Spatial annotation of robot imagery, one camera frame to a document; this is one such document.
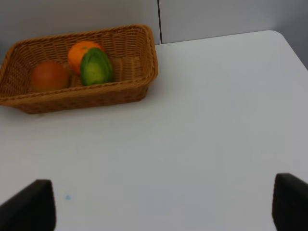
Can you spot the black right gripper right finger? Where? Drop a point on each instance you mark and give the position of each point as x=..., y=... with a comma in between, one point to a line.
x=290, y=203

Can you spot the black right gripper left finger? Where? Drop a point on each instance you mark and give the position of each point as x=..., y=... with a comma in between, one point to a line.
x=32, y=209

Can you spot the round red-orange bun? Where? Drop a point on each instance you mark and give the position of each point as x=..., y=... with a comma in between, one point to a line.
x=48, y=76

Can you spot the green avocado-like fruit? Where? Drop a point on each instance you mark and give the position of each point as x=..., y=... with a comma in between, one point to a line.
x=96, y=68

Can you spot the orange mandarin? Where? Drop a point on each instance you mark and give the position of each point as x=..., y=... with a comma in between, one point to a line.
x=77, y=51

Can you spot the light brown wicker basket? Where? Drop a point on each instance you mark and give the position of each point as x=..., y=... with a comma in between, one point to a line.
x=131, y=50

